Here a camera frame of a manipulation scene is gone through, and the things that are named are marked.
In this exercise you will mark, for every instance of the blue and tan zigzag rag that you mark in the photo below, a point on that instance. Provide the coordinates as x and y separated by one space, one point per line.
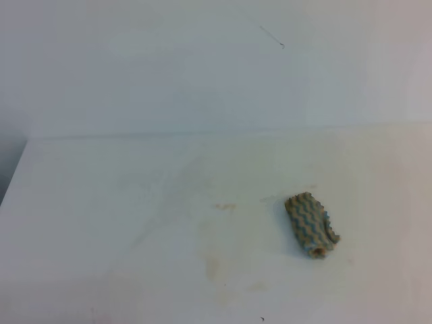
311 225

